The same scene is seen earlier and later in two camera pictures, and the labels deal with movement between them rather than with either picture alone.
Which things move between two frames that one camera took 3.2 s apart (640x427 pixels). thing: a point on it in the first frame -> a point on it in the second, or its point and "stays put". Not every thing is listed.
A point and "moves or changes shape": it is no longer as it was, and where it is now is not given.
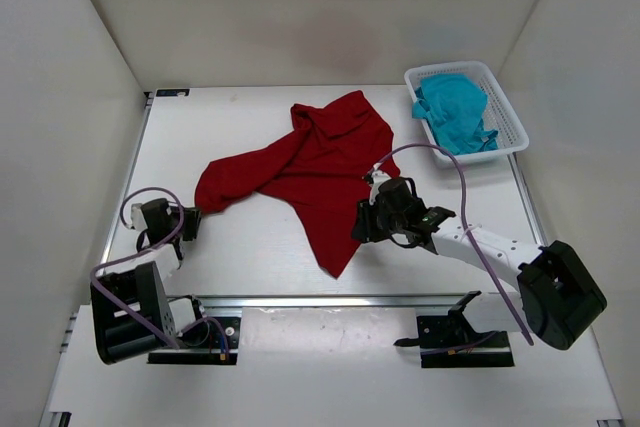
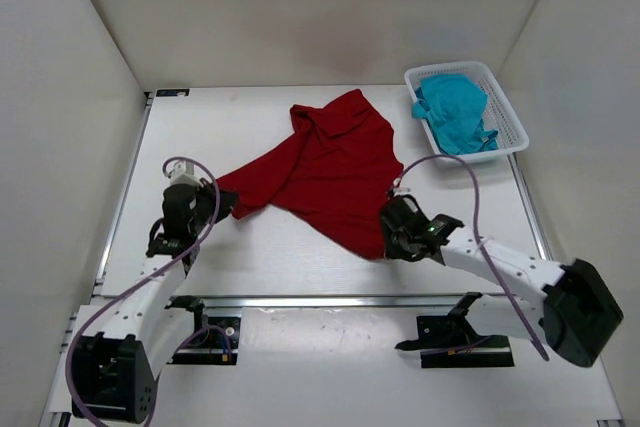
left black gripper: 191,222 -> 209,203
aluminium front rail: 335,301 stays put
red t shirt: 323,172 moves or changes shape
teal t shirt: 454,107 stays put
